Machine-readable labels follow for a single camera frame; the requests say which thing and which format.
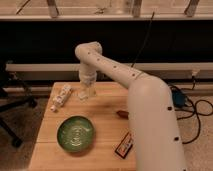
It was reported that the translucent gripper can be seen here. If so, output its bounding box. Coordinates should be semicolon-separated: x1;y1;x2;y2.
79;79;98;101

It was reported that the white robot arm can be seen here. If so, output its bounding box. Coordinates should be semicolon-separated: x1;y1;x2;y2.
75;42;187;171

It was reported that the green ceramic bowl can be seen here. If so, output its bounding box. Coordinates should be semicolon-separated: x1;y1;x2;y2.
57;116;95;153

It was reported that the white plastic bottle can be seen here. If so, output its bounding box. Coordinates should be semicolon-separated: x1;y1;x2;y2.
50;84;72;112

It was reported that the brown sausage toy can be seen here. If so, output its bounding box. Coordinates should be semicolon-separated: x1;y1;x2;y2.
116;110;129;119

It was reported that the dark candy bar packet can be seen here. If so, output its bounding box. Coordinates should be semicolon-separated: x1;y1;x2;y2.
115;132;133;159

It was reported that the black office chair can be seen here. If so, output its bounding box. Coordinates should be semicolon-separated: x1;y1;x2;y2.
0;59;39;148

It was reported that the thin black leaning rod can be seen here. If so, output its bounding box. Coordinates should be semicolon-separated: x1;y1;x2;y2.
131;11;155;68

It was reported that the white baseboard rail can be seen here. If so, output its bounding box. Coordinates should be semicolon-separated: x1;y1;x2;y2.
6;62;213;80

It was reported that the black cable on floor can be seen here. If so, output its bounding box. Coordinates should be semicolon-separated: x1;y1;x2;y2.
168;74;213;145

